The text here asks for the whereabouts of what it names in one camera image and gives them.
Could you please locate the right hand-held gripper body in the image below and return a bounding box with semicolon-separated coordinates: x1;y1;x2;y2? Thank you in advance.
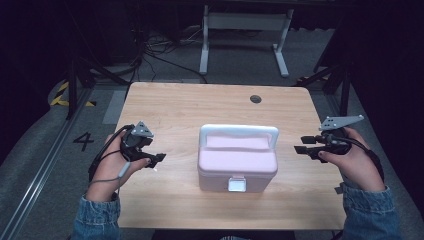
309;114;365;164

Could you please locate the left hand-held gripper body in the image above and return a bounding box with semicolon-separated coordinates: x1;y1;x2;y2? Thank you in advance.
120;120;155;162

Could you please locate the person's right hand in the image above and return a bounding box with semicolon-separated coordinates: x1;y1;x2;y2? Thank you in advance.
317;127;387;193

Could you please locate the person's left hand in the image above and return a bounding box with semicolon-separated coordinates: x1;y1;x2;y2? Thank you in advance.
87;130;152;203

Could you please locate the black metal stand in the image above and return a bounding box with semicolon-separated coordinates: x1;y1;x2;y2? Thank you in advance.
64;54;132;121
293;63;355;118

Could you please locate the yellow black floor tape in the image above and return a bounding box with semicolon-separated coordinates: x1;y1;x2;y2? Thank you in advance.
49;80;98;108

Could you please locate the grey left gripper cable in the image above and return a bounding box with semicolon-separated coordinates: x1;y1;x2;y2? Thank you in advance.
88;161;132;196

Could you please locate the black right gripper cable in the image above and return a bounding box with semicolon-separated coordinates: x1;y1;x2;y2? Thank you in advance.
328;133;385;183

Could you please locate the pink storage box white handle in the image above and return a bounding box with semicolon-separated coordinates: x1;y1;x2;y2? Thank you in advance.
197;123;280;194

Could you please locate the tangle of black floor cables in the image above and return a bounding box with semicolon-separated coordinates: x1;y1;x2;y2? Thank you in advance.
131;26;209;85

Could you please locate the aluminium floor rail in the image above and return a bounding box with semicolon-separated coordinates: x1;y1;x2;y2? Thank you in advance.
0;89;95;240

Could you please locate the white metal table frame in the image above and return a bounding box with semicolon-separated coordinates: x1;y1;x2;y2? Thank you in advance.
198;4;295;79

